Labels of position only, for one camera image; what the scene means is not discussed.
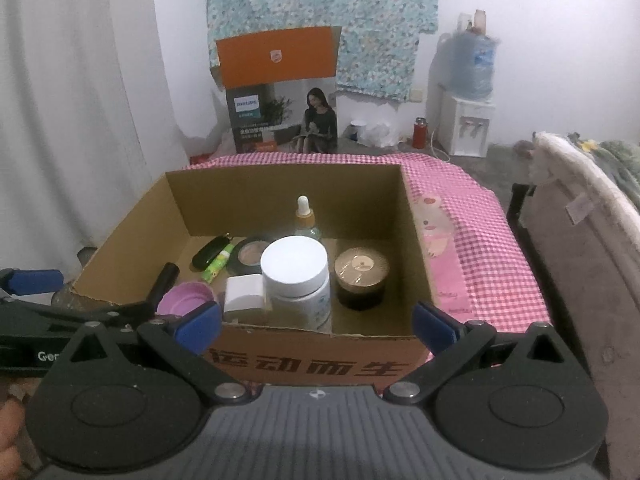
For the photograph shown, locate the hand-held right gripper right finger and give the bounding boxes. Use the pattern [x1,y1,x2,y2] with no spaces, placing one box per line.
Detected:
[382,301,576,406]

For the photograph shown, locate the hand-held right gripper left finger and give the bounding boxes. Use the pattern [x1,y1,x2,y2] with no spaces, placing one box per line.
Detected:
[60,301,248,406]

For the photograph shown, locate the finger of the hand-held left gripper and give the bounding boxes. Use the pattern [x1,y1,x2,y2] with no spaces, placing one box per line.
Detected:
[0,268,66,297]
[0,298,157,335]

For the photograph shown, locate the black cylinder tube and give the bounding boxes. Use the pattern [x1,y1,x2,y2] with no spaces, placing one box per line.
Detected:
[145,261,181,313]

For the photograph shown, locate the green lip balm tube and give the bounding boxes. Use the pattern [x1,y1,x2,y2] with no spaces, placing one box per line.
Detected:
[201,242,236,283]

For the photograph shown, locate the black oval key fob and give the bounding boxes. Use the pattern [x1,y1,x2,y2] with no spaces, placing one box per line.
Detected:
[191,234,234,271]

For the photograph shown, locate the brown cardboard box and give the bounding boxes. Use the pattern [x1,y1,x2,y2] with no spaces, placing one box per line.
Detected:
[70,162,441,396]

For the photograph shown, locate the glass dropper bottle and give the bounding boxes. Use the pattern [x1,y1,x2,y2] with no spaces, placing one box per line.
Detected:
[292,195,322,241]

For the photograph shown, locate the person's left hand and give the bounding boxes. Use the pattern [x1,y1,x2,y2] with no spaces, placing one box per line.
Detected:
[0,375,27,466]

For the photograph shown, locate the purple round lid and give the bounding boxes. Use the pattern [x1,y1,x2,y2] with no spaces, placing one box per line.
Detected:
[156,281,217,318]

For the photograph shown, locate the small white square box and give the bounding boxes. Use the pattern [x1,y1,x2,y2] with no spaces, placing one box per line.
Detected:
[222,274,266,323]

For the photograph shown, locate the dark jar with gold lid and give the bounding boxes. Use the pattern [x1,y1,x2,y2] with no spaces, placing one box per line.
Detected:
[334,246,390,312]

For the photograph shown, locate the round powder compact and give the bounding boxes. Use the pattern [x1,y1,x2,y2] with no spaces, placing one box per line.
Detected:
[227,236,276,277]

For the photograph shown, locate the pink checkered cloth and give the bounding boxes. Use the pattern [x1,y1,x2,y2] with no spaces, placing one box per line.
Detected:
[182,151,553,333]

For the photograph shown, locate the white-lidded pill bottle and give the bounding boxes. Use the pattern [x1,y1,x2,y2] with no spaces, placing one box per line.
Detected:
[260,236,333,333]

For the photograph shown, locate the grey mattress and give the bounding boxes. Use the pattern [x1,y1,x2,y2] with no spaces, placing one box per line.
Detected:
[515,185,640,461]

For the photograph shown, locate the white water dispenser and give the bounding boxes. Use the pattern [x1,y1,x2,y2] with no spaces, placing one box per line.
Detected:
[425,82,497,158]

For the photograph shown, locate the white plastic bag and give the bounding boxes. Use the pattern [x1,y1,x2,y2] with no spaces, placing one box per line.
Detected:
[357,121,396,148]

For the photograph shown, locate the green plush blanket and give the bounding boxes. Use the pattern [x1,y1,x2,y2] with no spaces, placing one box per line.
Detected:
[597,139,640,201]

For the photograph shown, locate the blue water jug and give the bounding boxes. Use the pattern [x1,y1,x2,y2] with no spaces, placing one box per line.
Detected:
[437,27,498,102]

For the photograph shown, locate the orange printed appliance box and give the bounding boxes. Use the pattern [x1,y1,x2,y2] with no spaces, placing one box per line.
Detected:
[210,25,343,156]

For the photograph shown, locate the black metal frame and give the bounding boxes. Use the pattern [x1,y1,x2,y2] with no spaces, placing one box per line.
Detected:
[505,182,538,241]

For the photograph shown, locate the white cable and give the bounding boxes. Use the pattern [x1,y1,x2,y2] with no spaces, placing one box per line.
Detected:
[427,135,453,162]

